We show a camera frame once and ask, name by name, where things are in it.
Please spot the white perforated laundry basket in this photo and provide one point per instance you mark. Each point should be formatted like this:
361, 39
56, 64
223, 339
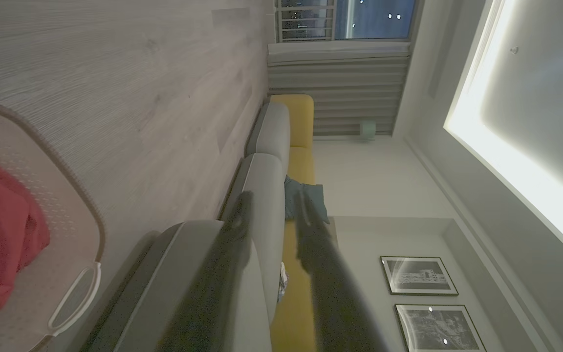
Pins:
61, 215

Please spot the window with white bars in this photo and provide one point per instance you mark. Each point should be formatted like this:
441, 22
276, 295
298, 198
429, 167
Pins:
369, 19

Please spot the small white patterned cloth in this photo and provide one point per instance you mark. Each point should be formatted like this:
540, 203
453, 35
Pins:
282, 281

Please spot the grey pleated curtain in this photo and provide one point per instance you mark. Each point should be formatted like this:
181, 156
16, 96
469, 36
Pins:
345, 88

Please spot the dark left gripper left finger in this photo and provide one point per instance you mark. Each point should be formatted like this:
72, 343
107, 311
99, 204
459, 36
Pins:
213, 293

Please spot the small white wall box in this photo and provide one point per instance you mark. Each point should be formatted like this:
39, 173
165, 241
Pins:
367, 130

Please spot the teal cushion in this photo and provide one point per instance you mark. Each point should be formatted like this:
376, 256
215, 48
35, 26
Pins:
293, 195

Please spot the black framed picture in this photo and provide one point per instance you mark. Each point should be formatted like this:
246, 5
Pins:
418, 275
438, 330

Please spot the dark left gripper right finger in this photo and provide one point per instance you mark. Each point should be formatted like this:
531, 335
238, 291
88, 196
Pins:
333, 293

